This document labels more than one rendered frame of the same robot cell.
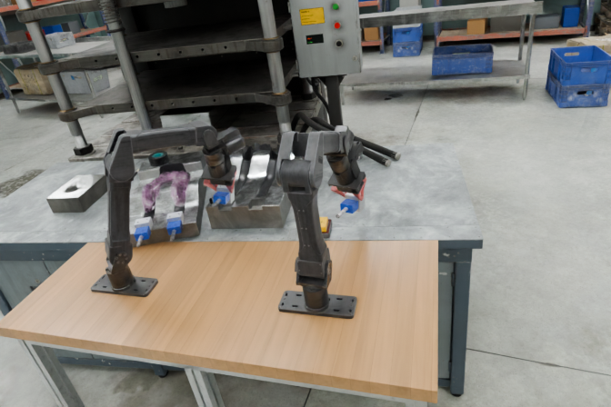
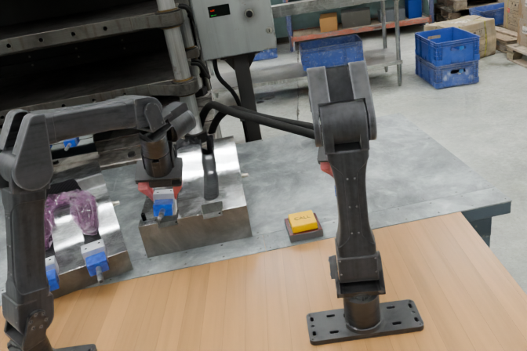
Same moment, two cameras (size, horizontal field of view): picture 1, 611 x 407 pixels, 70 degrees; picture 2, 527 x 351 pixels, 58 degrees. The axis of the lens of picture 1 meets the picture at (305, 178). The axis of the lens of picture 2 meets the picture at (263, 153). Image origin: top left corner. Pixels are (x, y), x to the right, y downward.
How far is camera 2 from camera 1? 0.45 m
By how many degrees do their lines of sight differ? 15
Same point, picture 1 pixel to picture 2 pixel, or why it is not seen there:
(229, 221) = (175, 240)
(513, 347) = not seen: hidden behind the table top
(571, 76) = (442, 56)
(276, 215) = (243, 220)
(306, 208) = (359, 173)
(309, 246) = (359, 233)
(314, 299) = (368, 313)
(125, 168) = (38, 168)
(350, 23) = not seen: outside the picture
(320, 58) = (227, 34)
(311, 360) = not seen: outside the picture
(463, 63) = (334, 55)
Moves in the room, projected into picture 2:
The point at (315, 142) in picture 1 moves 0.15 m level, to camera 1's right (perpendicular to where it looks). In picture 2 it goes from (363, 73) to (446, 51)
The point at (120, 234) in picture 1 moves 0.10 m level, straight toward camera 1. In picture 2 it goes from (33, 281) to (59, 302)
